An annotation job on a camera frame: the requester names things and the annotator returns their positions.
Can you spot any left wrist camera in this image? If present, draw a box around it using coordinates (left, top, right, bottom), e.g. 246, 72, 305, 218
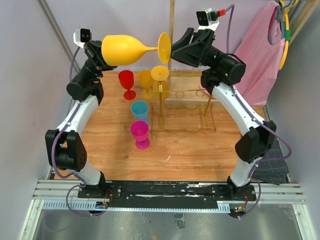
73, 28, 92, 48

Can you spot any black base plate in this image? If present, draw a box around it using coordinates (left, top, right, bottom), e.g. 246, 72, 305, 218
77, 180, 257, 211

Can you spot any red plastic wine glass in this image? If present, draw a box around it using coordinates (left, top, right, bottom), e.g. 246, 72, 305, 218
118, 70, 136, 100

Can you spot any yellow hanger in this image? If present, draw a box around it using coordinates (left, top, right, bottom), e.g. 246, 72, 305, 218
278, 0, 299, 70

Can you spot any hanging yellow wine glass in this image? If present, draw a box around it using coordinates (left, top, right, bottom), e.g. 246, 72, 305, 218
151, 65, 170, 101

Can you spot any gold wire glass rack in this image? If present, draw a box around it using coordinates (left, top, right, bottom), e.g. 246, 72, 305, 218
150, 68, 217, 134

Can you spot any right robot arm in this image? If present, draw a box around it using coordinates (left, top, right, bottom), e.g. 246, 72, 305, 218
170, 27, 277, 200

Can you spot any wooden rack frame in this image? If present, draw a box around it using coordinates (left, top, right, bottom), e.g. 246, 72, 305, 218
284, 0, 320, 46

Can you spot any blue plastic wine glass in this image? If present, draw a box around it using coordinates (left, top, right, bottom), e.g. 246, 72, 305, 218
130, 100, 150, 125

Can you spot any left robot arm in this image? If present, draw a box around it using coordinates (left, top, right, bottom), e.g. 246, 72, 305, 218
45, 40, 114, 198

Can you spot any wooden pole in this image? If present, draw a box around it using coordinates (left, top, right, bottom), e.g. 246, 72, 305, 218
167, 0, 175, 85

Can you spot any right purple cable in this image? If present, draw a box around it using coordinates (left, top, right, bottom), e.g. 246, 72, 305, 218
224, 3, 293, 221

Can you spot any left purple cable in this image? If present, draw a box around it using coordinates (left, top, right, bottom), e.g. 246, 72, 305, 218
51, 47, 111, 217

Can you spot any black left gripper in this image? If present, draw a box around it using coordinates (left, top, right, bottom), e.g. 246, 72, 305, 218
79, 40, 126, 83

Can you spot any pink cloth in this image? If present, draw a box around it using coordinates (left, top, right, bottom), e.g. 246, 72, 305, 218
235, 1, 285, 106

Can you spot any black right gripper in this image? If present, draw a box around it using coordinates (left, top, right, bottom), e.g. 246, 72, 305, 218
162, 28, 227, 70

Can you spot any magenta plastic wine glass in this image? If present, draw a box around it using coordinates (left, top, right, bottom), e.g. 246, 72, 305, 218
130, 120, 150, 150

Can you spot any yellow plastic wine glass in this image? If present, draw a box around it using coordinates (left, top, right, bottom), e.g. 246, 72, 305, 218
101, 32, 171, 67

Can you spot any purple cable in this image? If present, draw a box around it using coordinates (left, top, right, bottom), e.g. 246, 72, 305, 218
224, 3, 293, 221
51, 47, 111, 217

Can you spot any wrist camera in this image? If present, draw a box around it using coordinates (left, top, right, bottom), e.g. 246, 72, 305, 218
196, 8, 220, 31
73, 28, 92, 48

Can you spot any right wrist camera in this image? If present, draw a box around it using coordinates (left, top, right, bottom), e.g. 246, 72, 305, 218
196, 8, 220, 31

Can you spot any dark grey mat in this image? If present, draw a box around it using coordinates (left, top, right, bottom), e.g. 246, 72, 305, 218
252, 139, 289, 185

